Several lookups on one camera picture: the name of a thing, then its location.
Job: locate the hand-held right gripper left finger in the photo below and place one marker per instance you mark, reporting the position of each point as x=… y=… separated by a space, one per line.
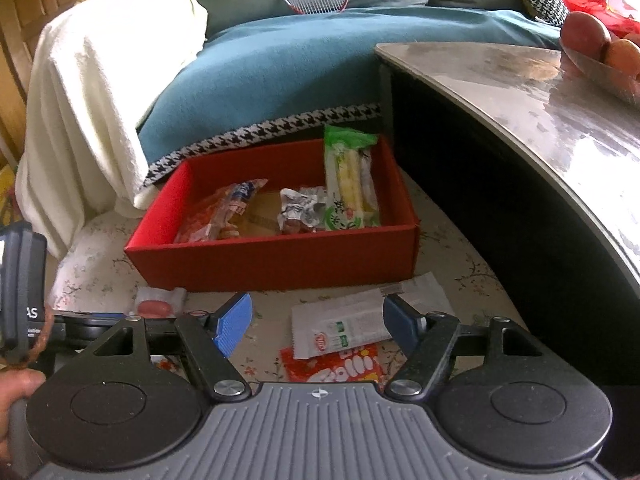
x=232 y=325

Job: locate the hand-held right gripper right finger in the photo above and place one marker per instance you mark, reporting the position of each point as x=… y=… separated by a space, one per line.
x=400 y=322

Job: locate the white green-label snack packet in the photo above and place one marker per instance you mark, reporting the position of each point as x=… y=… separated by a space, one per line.
x=350 y=320

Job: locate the red cardboard box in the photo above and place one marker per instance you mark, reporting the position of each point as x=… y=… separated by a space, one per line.
x=275 y=260

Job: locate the person's left hand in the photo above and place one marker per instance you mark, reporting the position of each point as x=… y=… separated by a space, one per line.
x=20 y=385

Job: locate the small clear sausage packet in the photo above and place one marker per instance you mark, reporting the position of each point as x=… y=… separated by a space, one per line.
x=155 y=306

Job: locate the floral mat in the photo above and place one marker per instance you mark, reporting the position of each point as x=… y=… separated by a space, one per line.
x=450 y=260

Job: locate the red gummy candy packet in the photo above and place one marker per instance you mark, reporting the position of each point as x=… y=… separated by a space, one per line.
x=330 y=367

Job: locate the orange red snack packet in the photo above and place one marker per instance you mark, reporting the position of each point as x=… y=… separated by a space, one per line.
x=205 y=220

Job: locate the silver wrapped snack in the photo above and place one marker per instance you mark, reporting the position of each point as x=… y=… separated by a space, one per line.
x=295 y=207

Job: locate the green white snack packet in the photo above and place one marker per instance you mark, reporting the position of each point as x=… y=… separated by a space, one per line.
x=345 y=180

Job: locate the white textured towel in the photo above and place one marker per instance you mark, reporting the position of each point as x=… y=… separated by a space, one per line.
x=90 y=110

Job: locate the wooden door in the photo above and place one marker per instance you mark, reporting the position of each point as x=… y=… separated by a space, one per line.
x=30 y=35

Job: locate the dark coffee table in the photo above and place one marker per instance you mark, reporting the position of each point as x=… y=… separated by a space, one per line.
x=550 y=135

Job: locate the teal houndstooth-trimmed cushion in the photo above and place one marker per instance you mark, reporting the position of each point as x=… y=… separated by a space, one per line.
x=275 y=70

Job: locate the fruit bowl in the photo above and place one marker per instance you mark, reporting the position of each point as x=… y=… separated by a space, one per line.
x=600 y=80

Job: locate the red apple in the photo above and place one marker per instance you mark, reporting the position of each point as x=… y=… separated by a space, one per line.
x=585 y=35

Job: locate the orange apple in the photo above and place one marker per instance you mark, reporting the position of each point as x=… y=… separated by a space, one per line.
x=622 y=57

